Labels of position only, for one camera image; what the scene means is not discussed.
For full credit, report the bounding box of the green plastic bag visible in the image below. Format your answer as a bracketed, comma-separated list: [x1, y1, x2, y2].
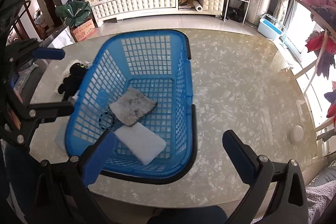
[55, 1, 92, 29]

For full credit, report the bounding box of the white sponge block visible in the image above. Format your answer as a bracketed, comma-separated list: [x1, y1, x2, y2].
[114, 122, 166, 165]

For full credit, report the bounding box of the black plush toy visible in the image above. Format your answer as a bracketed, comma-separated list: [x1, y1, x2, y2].
[58, 62, 88, 101]

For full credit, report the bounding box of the white blue storage box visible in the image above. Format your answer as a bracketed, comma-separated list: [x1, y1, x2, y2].
[257, 14, 286, 40]

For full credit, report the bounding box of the orange cardboard box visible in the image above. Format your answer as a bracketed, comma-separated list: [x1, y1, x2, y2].
[71, 19, 96, 43]

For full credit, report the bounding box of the clothes drying rack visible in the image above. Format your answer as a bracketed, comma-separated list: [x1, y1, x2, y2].
[291, 0, 336, 143]

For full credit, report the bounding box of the light blue sponge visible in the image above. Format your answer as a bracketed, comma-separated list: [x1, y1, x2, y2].
[54, 124, 67, 152]

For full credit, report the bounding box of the grey stained sponge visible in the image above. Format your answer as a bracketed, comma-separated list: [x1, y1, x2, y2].
[109, 87, 157, 127]

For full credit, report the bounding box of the paper towel roll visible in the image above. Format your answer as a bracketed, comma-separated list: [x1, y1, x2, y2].
[193, 1, 203, 12]

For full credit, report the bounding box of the small white round object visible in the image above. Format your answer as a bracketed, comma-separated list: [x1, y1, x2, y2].
[290, 125, 304, 144]

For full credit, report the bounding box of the blue plastic laundry basket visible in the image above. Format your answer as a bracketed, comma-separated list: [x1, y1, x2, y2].
[65, 30, 197, 185]

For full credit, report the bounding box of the white TV cabinet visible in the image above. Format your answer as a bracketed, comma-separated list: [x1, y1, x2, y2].
[91, 0, 224, 27]

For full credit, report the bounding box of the black rubber ring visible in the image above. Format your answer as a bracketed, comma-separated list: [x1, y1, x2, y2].
[98, 111, 116, 131]

